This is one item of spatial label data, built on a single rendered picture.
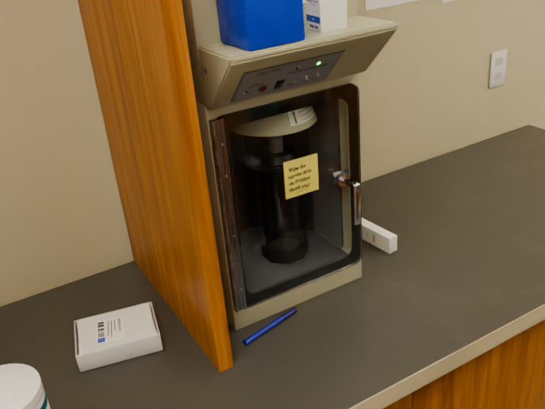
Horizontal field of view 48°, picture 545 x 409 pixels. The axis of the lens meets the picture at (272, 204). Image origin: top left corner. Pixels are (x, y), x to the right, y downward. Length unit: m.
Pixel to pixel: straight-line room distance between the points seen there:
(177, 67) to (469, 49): 1.29
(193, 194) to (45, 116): 0.53
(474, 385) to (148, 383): 0.66
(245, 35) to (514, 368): 0.92
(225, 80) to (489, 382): 0.85
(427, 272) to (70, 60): 0.91
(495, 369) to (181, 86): 0.88
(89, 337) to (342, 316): 0.50
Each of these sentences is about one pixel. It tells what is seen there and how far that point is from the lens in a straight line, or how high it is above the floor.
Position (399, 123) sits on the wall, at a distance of 1.90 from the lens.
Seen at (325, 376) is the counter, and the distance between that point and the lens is 1.14.
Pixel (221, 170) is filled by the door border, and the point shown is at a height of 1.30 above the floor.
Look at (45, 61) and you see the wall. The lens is 1.39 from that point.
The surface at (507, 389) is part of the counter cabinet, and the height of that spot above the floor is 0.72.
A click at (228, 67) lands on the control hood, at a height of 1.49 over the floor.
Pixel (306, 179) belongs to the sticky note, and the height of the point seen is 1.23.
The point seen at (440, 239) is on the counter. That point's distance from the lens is 1.54.
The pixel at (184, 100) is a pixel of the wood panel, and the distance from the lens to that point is 0.92.
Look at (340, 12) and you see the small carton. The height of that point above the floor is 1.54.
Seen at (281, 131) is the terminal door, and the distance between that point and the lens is 1.11.
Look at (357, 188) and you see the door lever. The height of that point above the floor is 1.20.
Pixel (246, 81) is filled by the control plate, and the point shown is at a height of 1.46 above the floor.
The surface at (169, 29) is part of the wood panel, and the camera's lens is 0.90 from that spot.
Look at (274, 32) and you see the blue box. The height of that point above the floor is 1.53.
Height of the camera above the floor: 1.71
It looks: 27 degrees down
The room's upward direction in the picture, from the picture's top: 5 degrees counter-clockwise
